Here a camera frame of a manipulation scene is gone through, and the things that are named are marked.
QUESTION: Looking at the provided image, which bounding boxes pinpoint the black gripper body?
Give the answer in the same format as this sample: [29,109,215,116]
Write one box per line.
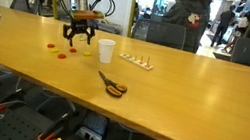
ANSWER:
[63,19,95,40]

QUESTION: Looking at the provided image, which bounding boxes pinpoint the orange ring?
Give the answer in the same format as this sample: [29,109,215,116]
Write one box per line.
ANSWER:
[68,47,78,54]
[57,52,68,61]
[46,43,56,50]

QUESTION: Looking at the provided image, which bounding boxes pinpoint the clear plastic cup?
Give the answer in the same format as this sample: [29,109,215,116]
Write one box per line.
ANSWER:
[78,33,90,52]

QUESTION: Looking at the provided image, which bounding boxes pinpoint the white paper cup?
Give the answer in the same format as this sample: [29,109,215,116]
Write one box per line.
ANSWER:
[98,39,115,63]

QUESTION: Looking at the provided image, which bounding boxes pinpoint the white number peg board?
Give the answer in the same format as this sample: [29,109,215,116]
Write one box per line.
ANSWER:
[119,53,154,71]

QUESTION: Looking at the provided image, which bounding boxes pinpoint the power strip on floor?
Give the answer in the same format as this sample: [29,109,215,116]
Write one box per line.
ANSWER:
[75,126,102,140]

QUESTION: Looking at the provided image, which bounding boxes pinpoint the person in green hoodie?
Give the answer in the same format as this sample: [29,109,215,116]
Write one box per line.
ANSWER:
[161,0,212,54]

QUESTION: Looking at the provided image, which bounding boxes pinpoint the wrist camera wooden mount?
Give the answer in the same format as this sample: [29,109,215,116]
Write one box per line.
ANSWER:
[72,10,104,20]

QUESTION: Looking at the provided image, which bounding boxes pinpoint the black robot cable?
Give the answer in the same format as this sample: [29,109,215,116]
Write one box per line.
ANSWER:
[87,0,118,20]

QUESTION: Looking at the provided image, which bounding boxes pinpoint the orange handled scissors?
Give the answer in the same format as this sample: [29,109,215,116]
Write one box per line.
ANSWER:
[99,71,127,98]

